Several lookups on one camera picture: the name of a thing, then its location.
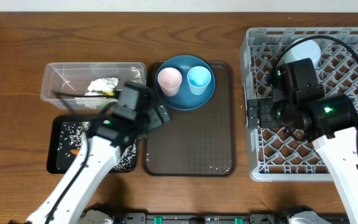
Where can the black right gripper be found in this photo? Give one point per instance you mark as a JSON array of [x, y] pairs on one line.
[[266, 121]]

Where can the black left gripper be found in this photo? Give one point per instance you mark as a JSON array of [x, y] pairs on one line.
[[158, 119]]

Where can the white paper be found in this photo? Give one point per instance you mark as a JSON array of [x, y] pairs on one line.
[[95, 88]]

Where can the pink cup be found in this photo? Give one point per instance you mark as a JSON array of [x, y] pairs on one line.
[[169, 80]]

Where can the dark blue plate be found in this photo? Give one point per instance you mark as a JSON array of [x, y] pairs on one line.
[[185, 99]]

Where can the white rice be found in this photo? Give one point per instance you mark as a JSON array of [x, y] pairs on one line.
[[71, 137]]

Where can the orange carrot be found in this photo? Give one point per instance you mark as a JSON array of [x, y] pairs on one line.
[[75, 151]]

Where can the light blue rice bowl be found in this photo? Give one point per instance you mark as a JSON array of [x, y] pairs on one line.
[[309, 49]]

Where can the light blue cup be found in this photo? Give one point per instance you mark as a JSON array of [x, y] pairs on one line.
[[198, 79]]

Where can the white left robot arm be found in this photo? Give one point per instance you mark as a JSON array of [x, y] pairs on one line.
[[70, 197]]

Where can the grey dishwasher rack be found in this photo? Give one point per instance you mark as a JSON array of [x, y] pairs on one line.
[[273, 155]]

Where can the black plastic tray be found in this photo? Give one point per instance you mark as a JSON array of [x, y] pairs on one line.
[[56, 128]]

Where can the brown serving tray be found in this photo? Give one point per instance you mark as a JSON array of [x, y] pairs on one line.
[[199, 142]]

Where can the clear plastic bin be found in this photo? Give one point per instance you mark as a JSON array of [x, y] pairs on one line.
[[74, 78]]

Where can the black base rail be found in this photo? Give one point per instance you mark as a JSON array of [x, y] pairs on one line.
[[255, 218]]

